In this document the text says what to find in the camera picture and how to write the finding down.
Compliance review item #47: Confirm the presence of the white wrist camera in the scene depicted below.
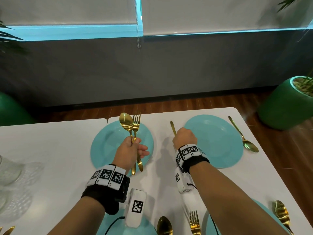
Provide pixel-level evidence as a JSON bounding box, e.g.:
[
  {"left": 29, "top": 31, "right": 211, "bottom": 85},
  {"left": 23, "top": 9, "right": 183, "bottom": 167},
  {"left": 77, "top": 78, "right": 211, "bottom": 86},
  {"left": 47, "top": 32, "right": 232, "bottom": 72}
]
[
  {"left": 123, "top": 188, "right": 147, "bottom": 228},
  {"left": 174, "top": 166, "right": 197, "bottom": 194}
]

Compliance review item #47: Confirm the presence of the black camera cable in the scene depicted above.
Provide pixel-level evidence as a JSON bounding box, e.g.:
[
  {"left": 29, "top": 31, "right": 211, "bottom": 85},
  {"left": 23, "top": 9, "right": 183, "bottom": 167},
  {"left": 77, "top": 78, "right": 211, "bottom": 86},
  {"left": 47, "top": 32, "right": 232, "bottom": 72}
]
[
  {"left": 187, "top": 183, "right": 218, "bottom": 235},
  {"left": 104, "top": 216, "right": 126, "bottom": 235}
]

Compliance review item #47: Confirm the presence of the light blue plate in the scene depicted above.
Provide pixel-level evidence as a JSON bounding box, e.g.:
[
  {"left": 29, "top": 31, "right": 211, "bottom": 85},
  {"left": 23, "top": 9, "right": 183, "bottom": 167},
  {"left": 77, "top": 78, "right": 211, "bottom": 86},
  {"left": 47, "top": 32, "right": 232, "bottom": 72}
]
[
  {"left": 96, "top": 212, "right": 158, "bottom": 235},
  {"left": 205, "top": 198, "right": 291, "bottom": 235},
  {"left": 90, "top": 120, "right": 155, "bottom": 177},
  {"left": 183, "top": 114, "right": 244, "bottom": 169}
]

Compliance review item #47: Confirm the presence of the clear glass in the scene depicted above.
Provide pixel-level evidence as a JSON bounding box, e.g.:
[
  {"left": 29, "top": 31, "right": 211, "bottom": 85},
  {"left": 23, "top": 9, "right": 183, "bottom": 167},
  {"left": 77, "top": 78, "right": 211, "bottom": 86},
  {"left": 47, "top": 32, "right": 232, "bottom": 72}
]
[
  {"left": 0, "top": 191, "right": 8, "bottom": 211},
  {"left": 0, "top": 155, "right": 24, "bottom": 186}
]

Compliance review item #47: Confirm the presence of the blind bead chain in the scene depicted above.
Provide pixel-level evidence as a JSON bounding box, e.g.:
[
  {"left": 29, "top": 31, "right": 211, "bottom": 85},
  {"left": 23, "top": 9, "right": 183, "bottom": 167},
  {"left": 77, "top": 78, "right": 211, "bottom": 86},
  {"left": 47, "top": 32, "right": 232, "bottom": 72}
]
[{"left": 134, "top": 0, "right": 141, "bottom": 52}]

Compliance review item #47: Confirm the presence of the person's right hand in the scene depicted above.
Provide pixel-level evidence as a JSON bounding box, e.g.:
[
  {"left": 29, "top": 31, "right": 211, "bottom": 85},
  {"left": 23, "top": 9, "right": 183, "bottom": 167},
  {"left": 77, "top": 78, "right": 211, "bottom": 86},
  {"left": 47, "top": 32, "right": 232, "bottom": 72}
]
[{"left": 172, "top": 127, "right": 198, "bottom": 152}]

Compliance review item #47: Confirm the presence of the green plant pot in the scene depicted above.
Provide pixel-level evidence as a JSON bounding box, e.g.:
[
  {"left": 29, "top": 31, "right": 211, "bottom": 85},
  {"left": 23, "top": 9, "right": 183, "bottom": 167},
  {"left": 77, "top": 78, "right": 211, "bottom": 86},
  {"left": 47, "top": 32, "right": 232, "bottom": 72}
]
[{"left": 0, "top": 91, "right": 37, "bottom": 127}]

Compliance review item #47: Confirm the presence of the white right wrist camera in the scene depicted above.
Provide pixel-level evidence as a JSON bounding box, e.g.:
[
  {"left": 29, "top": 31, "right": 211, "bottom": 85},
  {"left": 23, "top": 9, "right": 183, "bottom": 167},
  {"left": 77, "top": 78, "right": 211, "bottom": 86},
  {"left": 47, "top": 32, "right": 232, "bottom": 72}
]
[{"left": 174, "top": 166, "right": 197, "bottom": 194}]

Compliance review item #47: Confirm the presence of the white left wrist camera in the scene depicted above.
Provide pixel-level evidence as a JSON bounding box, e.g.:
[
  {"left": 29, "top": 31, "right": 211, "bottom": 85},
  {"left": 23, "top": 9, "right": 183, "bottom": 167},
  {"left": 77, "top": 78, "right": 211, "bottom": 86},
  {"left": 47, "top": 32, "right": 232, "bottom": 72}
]
[{"left": 123, "top": 188, "right": 147, "bottom": 228}]

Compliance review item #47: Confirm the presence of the black marker wristband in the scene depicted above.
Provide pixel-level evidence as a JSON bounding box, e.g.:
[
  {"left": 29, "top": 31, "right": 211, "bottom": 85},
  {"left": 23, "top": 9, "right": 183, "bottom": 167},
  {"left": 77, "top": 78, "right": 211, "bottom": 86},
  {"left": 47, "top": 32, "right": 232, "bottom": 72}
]
[
  {"left": 175, "top": 144, "right": 210, "bottom": 174},
  {"left": 81, "top": 164, "right": 131, "bottom": 215}
]

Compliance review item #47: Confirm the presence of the black right marker wristband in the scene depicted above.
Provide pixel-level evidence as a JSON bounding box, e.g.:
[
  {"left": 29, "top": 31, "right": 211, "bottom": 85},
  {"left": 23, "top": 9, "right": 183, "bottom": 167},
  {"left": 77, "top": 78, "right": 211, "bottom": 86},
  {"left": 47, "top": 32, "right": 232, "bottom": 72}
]
[{"left": 175, "top": 144, "right": 210, "bottom": 174}]

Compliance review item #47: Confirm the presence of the black left marker wristband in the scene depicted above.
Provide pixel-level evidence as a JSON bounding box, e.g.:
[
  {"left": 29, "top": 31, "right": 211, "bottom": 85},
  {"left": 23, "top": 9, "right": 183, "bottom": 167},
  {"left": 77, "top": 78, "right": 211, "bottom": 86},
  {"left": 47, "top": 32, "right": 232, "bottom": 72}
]
[{"left": 81, "top": 164, "right": 131, "bottom": 215}]

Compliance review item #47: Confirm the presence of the person's left hand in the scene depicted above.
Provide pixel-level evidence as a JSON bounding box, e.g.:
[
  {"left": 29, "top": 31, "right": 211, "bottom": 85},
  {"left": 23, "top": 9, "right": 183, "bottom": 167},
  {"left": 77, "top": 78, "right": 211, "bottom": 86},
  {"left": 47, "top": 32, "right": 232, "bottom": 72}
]
[{"left": 112, "top": 136, "right": 150, "bottom": 178}]

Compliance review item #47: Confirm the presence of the black left camera cable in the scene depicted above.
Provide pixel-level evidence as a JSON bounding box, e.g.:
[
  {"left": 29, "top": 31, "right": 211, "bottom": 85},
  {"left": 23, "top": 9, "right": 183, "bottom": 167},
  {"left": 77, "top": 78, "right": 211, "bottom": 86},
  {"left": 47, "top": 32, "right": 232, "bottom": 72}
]
[{"left": 104, "top": 216, "right": 126, "bottom": 235}]

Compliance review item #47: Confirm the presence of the white roller blind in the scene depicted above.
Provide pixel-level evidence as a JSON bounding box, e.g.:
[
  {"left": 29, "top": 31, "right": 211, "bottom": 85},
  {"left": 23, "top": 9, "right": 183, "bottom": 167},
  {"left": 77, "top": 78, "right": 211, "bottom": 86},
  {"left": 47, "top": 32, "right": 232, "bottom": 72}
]
[
  {"left": 0, "top": 0, "right": 137, "bottom": 26},
  {"left": 142, "top": 0, "right": 311, "bottom": 36}
]

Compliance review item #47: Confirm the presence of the cyan lit window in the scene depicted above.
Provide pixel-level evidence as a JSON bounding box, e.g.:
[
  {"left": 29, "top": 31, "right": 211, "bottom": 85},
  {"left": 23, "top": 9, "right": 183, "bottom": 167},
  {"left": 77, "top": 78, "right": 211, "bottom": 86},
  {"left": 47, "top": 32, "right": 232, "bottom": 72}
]
[{"left": 0, "top": 0, "right": 313, "bottom": 42}]

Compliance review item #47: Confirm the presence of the person's right forearm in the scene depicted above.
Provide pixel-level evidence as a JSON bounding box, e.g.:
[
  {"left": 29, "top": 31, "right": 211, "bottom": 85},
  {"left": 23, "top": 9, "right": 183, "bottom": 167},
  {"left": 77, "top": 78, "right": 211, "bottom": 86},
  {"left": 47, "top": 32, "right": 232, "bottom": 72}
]
[{"left": 189, "top": 163, "right": 289, "bottom": 235}]

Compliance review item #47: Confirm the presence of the black right camera cable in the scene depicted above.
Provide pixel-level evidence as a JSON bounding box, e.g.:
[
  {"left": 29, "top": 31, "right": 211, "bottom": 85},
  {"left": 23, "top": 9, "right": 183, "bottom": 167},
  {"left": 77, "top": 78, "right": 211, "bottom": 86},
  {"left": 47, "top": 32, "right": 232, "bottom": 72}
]
[{"left": 187, "top": 183, "right": 218, "bottom": 235}]

